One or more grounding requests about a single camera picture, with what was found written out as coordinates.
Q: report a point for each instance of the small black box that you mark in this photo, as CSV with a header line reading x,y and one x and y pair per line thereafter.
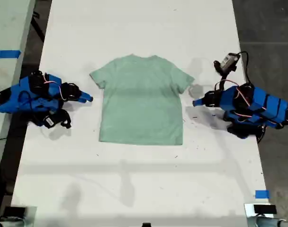
x,y
264,209
14,211

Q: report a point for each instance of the black labelled camera box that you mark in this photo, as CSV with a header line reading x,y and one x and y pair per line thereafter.
x,y
50,121

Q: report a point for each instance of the pale green T-shirt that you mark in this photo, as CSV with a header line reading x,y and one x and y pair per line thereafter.
x,y
141,106

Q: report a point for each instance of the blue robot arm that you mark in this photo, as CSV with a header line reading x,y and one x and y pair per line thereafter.
x,y
39,104
264,104

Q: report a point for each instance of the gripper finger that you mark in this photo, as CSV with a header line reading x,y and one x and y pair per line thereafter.
x,y
200,101
85,95
86,101
200,105

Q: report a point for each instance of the grey and black camera box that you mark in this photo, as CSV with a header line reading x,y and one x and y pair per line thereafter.
x,y
228,61

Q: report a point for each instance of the wide black camera stalk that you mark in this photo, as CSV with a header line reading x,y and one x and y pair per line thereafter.
x,y
64,118

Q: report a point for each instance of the thin black camera stalk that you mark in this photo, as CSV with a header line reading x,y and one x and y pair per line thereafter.
x,y
222,78

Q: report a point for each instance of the short blue tape strip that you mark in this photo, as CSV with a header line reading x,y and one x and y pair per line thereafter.
x,y
262,194

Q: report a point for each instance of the black stand leg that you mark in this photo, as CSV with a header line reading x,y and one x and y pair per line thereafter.
x,y
38,26

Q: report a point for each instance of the long blue tape strip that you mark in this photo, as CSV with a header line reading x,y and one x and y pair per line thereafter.
x,y
6,54

